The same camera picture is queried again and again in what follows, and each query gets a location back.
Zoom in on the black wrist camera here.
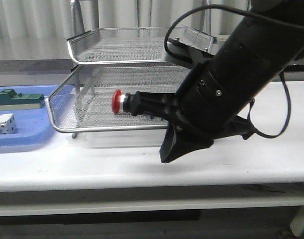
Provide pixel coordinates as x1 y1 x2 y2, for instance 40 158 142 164
161 38 214 69

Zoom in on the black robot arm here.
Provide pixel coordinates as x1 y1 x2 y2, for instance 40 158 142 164
120 0 304 163

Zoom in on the red emergency push button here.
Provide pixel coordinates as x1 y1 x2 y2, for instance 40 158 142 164
111 89 162 120

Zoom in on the white curtain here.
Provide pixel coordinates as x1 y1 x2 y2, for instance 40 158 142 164
0 0 253 61

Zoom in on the blue plastic tray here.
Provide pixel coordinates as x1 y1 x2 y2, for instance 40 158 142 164
0 84 75 154

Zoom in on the grey wire rack frame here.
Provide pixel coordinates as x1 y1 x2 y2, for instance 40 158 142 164
69 0 213 139

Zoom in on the white circuit breaker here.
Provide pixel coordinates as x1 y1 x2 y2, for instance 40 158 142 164
0 114 16 134

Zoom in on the mesh tray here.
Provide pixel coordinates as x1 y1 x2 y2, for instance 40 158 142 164
66 26 217 65
45 62 189 133

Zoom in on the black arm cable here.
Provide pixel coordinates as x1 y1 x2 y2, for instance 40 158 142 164
163 4 304 139

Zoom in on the grey stone counter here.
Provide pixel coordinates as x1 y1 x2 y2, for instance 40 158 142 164
0 33 304 87

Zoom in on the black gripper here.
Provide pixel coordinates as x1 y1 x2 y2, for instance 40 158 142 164
130 62 253 163

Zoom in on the green relay module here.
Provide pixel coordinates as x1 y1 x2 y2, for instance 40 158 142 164
0 89 45 111

